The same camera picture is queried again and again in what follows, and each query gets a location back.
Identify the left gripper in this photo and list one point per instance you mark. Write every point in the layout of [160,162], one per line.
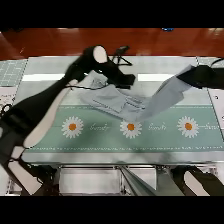
[125,80]

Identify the light grey shirt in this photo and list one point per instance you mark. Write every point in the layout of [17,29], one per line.
[116,101]

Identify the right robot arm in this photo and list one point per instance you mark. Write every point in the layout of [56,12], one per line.
[203,180]

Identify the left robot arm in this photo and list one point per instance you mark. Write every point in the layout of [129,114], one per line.
[36,110]

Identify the silver frame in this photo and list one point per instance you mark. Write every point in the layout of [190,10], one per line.
[100,180]

